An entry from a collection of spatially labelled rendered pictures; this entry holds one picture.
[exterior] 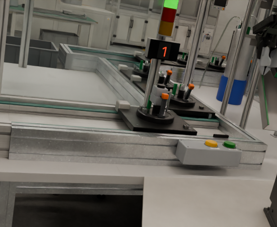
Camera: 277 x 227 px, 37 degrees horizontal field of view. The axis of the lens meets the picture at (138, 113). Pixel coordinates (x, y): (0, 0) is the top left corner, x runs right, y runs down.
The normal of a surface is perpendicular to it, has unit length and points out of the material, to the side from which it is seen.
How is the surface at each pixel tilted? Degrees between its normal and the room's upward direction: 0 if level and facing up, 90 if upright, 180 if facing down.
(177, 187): 0
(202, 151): 90
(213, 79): 90
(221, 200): 0
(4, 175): 90
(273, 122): 45
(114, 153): 90
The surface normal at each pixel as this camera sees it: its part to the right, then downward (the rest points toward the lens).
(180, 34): 0.31, 0.32
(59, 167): 0.18, -0.94
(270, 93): 0.23, -0.45
